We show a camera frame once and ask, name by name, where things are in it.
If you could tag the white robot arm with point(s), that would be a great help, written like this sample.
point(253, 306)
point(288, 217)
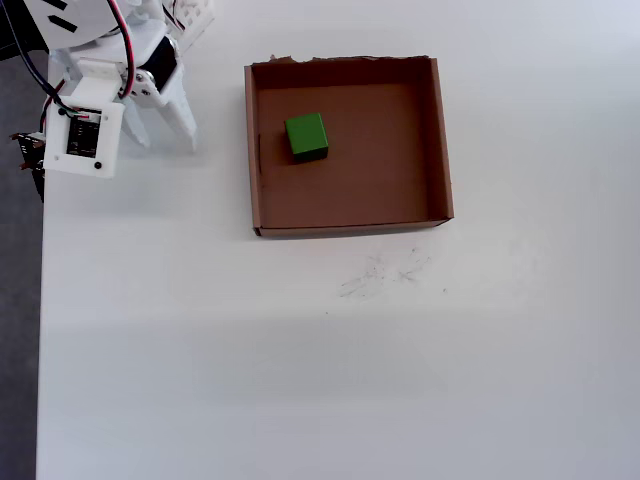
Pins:
point(85, 20)

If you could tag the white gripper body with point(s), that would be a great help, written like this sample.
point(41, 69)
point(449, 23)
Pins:
point(169, 95)

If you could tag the black cylindrical knob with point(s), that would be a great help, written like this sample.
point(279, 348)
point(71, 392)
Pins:
point(10, 45)

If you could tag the green cube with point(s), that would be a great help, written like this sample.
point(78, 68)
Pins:
point(306, 134)

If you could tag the small motor controller board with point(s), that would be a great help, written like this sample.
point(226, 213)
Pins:
point(32, 150)

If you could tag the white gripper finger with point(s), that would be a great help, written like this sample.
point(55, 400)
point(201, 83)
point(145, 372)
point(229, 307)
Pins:
point(177, 110)
point(135, 122)

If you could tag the brown cardboard box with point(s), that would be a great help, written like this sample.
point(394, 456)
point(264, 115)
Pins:
point(375, 175)

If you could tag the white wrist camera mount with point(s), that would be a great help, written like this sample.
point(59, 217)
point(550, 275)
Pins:
point(90, 85)

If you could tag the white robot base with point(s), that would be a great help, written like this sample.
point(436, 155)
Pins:
point(195, 15)

